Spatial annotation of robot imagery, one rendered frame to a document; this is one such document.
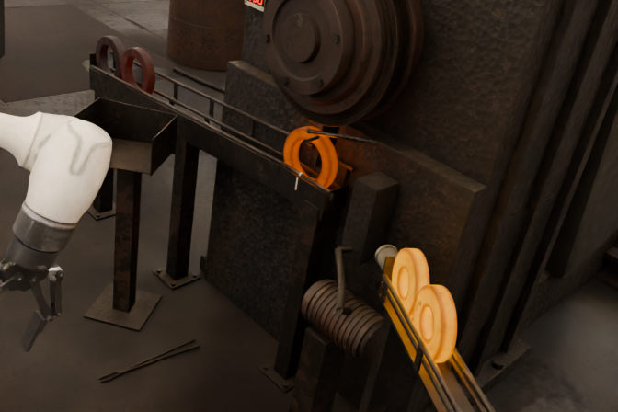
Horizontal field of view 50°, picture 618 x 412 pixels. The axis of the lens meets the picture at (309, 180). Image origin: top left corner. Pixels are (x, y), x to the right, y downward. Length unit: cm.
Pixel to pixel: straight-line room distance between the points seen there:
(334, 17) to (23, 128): 74
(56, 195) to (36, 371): 121
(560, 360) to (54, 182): 206
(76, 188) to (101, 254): 163
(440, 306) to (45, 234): 74
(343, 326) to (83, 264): 127
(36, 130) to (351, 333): 89
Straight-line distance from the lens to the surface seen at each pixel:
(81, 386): 220
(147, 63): 247
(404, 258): 154
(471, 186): 167
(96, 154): 110
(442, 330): 135
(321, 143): 182
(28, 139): 124
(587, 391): 264
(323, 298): 174
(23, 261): 117
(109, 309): 245
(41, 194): 112
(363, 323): 169
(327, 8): 161
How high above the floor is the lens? 157
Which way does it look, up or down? 27 degrees down
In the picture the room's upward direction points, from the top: 10 degrees clockwise
